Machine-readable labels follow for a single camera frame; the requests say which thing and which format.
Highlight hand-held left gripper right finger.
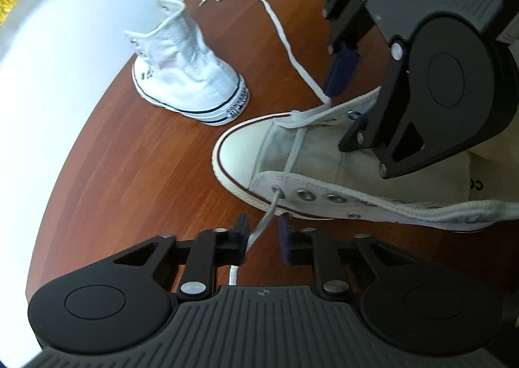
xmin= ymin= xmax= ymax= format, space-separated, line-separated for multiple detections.
xmin=279 ymin=215 xmax=419 ymax=300

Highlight white high-top shoe black stripe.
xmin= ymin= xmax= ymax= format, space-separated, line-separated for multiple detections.
xmin=123 ymin=0 xmax=251 ymax=126

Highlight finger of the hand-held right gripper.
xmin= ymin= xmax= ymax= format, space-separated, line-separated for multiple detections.
xmin=338 ymin=38 xmax=459 ymax=181
xmin=322 ymin=0 xmax=372 ymax=96

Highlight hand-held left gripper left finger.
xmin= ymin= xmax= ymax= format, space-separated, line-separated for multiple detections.
xmin=114 ymin=213 xmax=250 ymax=299

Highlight cream high-top shoe red stripe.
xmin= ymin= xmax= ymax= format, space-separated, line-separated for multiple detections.
xmin=212 ymin=86 xmax=519 ymax=233

